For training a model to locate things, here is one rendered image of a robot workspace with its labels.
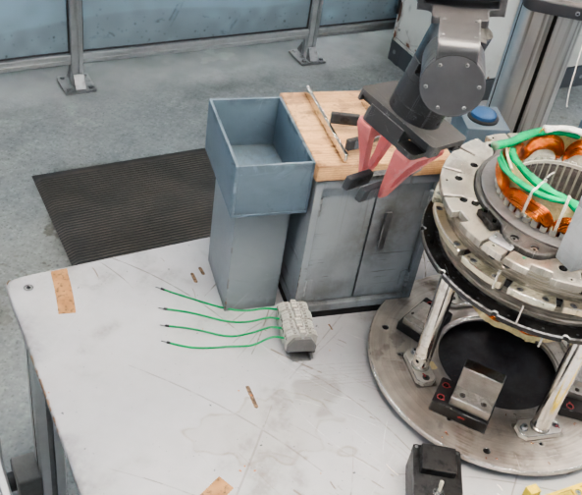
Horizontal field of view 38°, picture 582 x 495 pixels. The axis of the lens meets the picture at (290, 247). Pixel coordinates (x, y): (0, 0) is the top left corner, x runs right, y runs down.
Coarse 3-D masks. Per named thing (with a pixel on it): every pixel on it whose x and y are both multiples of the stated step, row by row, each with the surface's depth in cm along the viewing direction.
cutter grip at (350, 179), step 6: (354, 174) 89; (360, 174) 89; (366, 174) 89; (372, 174) 90; (348, 180) 88; (354, 180) 88; (360, 180) 89; (366, 180) 90; (342, 186) 89; (348, 186) 88; (354, 186) 89
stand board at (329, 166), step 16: (288, 96) 123; (304, 96) 124; (320, 96) 125; (336, 96) 125; (352, 96) 126; (304, 112) 120; (352, 112) 122; (304, 128) 117; (320, 128) 118; (336, 128) 118; (352, 128) 119; (320, 144) 115; (320, 160) 112; (336, 160) 112; (352, 160) 113; (384, 160) 114; (320, 176) 111; (336, 176) 112
